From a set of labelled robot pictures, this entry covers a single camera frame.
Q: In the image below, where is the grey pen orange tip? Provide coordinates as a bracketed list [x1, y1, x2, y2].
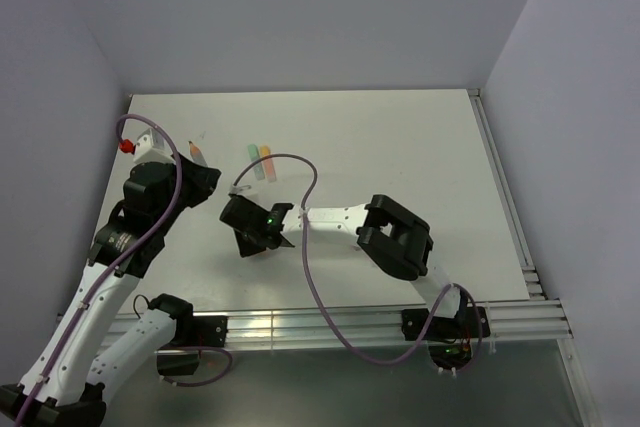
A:
[188, 141, 208, 167]

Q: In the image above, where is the green highlighter pen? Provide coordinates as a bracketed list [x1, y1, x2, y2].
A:
[253, 162, 265, 181]

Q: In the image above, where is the orange highlighter pen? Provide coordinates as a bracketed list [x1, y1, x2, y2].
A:
[262, 158, 277, 183]

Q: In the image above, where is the green pen cap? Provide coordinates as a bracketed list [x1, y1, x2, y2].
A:
[247, 144, 260, 161]

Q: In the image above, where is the yellow pen cap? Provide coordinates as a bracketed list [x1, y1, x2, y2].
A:
[259, 145, 271, 158]

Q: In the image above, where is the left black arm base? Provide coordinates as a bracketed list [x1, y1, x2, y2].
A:
[156, 316, 227, 378]

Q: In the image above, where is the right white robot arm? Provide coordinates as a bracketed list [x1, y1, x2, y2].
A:
[220, 194, 483, 339]

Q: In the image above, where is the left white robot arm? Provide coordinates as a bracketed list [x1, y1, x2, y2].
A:
[1, 155, 221, 426]

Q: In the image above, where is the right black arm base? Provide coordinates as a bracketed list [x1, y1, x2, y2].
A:
[401, 306, 491, 373]

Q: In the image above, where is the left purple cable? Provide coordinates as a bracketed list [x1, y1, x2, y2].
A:
[12, 114, 235, 427]

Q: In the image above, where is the purple cable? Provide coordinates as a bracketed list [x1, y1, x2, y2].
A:
[12, 114, 235, 427]
[233, 152, 485, 376]

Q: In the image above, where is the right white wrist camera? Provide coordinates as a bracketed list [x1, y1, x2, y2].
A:
[229, 185, 254, 196]

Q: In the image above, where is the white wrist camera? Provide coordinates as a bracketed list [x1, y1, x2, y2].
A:
[133, 128, 172, 165]
[229, 185, 254, 196]

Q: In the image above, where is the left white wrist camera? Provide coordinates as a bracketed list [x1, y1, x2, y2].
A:
[133, 128, 172, 165]

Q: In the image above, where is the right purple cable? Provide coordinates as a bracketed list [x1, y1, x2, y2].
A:
[233, 152, 485, 376]

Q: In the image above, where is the aluminium rail frame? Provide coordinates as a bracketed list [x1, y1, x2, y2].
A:
[26, 88, 600, 427]

